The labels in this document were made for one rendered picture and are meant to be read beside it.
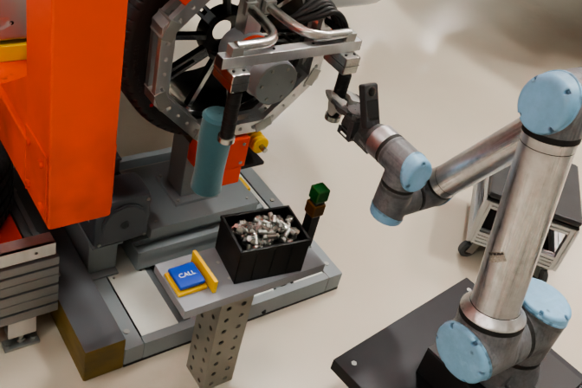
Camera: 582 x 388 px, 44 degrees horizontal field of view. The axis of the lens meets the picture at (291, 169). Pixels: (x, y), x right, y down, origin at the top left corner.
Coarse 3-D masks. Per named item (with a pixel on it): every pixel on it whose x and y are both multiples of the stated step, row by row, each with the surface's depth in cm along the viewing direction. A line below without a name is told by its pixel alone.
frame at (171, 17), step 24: (192, 0) 176; (168, 24) 177; (312, 24) 210; (168, 48) 181; (168, 72) 186; (312, 72) 216; (168, 96) 196; (288, 96) 217; (192, 120) 201; (240, 120) 214; (264, 120) 217
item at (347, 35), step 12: (264, 0) 188; (276, 0) 190; (264, 12) 190; (276, 12) 187; (288, 24) 184; (300, 24) 183; (312, 36) 182; (324, 36) 182; (336, 36) 184; (348, 36) 187
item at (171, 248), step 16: (256, 208) 255; (208, 224) 245; (128, 240) 231; (144, 240) 232; (160, 240) 236; (176, 240) 237; (192, 240) 237; (208, 240) 241; (128, 256) 234; (144, 256) 228; (160, 256) 233; (176, 256) 237
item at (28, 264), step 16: (16, 240) 190; (32, 240) 191; (48, 240) 192; (0, 256) 184; (16, 256) 187; (32, 256) 190; (48, 256) 195; (0, 272) 187; (16, 272) 191; (32, 272) 194; (48, 272) 197; (0, 288) 191
